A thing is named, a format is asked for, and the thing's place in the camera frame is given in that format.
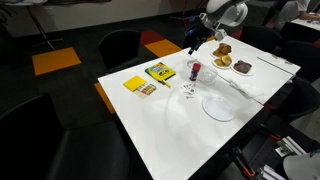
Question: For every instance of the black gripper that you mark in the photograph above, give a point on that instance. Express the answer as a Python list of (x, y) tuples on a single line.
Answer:
[(205, 30)]

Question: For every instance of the white paper sachet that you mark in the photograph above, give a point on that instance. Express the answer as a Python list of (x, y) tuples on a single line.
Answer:
[(184, 85)]

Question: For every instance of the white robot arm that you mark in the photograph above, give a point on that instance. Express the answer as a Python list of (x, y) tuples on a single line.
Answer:
[(226, 11)]

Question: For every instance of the bare person forearm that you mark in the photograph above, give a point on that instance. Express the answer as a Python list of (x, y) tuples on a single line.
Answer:
[(308, 15)]

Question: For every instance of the purple chips can red lid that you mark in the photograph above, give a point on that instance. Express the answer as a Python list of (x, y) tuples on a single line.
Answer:
[(195, 71)]

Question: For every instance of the white Cafe Delight sachet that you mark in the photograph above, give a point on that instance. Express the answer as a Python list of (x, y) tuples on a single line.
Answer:
[(193, 86), (190, 97)]

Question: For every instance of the white sachet red-blue logo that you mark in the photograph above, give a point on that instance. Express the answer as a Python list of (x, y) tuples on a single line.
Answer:
[(191, 90)]

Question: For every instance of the black office chair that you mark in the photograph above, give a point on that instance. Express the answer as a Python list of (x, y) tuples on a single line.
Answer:
[(300, 56), (296, 100), (50, 143), (185, 38), (120, 50), (258, 38)]

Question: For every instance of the white plate with pastry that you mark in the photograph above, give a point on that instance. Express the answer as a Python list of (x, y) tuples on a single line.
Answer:
[(211, 53)]

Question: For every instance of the brown glazed pastry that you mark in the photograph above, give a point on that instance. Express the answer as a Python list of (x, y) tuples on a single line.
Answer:
[(222, 49)]

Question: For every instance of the golden croissant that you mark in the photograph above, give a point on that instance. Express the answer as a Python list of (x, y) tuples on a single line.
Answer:
[(219, 62)]

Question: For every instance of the pale bread slice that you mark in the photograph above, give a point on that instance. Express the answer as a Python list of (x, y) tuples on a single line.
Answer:
[(227, 60)]

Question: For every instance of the white plate with bread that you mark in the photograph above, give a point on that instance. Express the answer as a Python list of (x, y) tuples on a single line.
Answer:
[(222, 67)]

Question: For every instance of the yellow green crayon box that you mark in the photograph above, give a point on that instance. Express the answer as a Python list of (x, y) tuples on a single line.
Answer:
[(160, 71)]

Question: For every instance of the yellow marker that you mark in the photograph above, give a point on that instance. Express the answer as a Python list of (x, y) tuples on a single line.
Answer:
[(165, 84)]

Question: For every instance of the white paper napkin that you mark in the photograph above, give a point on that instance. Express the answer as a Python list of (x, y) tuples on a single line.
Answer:
[(246, 88)]

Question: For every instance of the empty white plate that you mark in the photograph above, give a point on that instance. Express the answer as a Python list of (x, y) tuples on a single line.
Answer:
[(218, 108)]

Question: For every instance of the beige multicolour crayon pack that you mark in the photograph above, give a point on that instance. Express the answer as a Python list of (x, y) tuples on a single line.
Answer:
[(146, 90)]

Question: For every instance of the yellow sticky note pad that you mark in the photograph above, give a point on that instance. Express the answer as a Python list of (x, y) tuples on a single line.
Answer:
[(134, 83)]

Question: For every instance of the person in white shirt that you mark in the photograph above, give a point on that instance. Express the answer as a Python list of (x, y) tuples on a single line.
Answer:
[(293, 10)]

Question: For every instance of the grey pole stand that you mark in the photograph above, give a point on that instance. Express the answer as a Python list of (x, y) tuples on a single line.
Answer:
[(40, 30)]

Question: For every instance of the grey rounded object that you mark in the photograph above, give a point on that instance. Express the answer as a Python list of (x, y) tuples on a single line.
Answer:
[(301, 166)]

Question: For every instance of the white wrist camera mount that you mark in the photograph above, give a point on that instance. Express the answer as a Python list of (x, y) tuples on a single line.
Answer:
[(220, 34)]

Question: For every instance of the silver metal bracket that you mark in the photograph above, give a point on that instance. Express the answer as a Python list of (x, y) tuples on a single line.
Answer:
[(288, 146)]

